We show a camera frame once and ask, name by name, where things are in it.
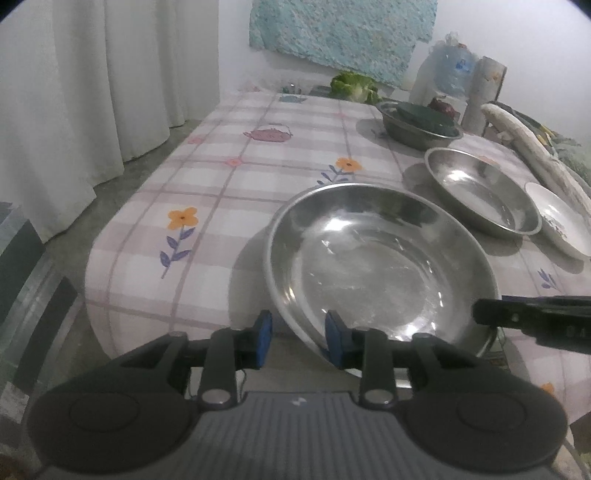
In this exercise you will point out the white printed ceramic plate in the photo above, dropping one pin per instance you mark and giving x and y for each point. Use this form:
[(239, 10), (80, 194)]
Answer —
[(558, 217)]

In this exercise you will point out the grey striped sheet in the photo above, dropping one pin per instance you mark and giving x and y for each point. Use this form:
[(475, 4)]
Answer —
[(27, 295)]

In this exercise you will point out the green lettuce head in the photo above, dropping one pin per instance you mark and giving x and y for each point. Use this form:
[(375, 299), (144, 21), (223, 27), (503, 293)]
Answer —
[(353, 86)]

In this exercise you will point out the teal wall cloth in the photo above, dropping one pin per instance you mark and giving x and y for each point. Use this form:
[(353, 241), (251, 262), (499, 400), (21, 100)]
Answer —
[(341, 37)]

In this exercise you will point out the white curtain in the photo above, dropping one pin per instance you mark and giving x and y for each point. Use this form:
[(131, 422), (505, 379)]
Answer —
[(92, 92)]

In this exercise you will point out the rolled paper sheet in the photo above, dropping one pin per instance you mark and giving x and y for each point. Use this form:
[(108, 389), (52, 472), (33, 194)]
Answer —
[(482, 92)]

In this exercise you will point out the small steel bowl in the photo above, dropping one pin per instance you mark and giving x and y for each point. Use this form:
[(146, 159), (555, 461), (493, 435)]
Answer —
[(411, 137)]

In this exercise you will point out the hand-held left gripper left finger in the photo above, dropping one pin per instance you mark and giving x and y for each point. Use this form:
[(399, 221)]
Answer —
[(264, 339)]

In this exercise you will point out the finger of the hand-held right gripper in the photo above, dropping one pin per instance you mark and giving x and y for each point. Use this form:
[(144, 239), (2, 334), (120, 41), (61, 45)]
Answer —
[(568, 339), (517, 313)]

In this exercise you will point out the green ceramic bowl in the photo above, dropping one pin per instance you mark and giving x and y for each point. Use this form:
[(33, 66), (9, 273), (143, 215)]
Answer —
[(427, 119)]

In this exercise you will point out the small jar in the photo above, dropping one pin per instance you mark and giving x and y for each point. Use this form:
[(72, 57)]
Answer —
[(293, 87)]

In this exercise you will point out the large steel basin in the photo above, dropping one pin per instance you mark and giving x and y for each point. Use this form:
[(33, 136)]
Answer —
[(369, 258)]

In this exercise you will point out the medium steel basin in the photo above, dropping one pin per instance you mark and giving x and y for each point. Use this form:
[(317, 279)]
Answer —
[(480, 189)]

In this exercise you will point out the rolled white quilt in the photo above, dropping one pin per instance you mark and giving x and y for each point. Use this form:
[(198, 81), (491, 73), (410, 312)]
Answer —
[(531, 143)]

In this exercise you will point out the white water dispenser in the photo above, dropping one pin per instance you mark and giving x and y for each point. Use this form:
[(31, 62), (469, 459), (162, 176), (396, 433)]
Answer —
[(424, 85)]

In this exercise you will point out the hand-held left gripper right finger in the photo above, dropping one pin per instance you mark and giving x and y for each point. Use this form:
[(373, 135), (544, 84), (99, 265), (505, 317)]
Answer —
[(334, 341)]

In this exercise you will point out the blue water bottle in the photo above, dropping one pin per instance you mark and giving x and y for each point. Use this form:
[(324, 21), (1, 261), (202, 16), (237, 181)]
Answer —
[(455, 64)]

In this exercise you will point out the red onion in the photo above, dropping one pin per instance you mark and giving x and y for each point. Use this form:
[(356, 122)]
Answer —
[(443, 106)]

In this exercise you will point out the grey-green blanket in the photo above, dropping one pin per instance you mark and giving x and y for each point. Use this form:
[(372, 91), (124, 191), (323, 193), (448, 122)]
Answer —
[(575, 157)]

